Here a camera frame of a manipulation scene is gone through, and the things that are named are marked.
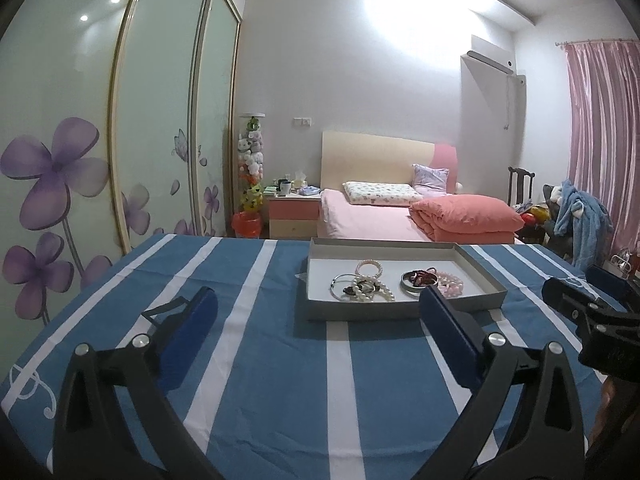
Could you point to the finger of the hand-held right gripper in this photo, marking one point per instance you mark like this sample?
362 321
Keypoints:
567 296
612 285

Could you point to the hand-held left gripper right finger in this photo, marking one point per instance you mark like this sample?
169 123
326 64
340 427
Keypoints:
450 332

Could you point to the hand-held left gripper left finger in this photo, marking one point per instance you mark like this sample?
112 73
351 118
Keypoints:
192 330

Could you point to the wide silver bangle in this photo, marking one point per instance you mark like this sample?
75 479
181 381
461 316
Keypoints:
415 291

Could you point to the grey shallow tray box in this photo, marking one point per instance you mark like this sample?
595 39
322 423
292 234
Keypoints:
322 270

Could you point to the person's right forearm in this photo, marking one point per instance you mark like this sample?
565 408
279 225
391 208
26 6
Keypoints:
607 410

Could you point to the light blue robe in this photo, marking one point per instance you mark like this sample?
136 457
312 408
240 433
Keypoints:
582 225

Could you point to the red and yellow toy pile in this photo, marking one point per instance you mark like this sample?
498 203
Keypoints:
532 215

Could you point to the blue white striped tablecloth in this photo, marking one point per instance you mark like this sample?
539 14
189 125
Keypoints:
280 360

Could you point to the red waste bin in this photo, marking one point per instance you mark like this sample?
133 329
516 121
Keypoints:
246 225

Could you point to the folded salmon pink quilt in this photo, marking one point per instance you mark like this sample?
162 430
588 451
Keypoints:
465 215

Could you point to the dark wooden chair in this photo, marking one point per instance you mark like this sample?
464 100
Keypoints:
520 182

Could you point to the bed with pink sheet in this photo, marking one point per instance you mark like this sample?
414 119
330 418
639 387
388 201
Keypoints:
365 220

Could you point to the yellow green plush toy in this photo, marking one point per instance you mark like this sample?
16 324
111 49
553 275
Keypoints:
252 199

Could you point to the pink white nightstand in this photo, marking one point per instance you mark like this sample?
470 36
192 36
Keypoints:
294 215

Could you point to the lilac pillow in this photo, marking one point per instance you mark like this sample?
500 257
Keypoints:
431 178

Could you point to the white patterned pillow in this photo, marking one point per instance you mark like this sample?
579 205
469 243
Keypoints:
382 192

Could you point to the pink curtain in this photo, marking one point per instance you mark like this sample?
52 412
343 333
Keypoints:
605 125

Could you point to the light blue folded cloth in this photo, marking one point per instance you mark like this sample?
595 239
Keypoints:
310 191

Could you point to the tissue box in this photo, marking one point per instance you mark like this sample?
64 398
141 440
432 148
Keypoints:
300 182

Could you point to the clear tube of plush toys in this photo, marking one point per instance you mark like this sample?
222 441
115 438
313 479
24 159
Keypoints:
250 150

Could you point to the cream and pink headboard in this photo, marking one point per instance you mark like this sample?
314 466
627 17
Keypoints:
370 157

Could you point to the floral sliding-door wardrobe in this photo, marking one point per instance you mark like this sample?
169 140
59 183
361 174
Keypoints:
165 110

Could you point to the curtain rod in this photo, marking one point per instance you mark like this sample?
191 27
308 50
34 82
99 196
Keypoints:
600 41

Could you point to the white air conditioner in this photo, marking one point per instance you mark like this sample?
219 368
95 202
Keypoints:
492 60

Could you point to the white wall socket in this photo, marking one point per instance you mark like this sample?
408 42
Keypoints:
301 121

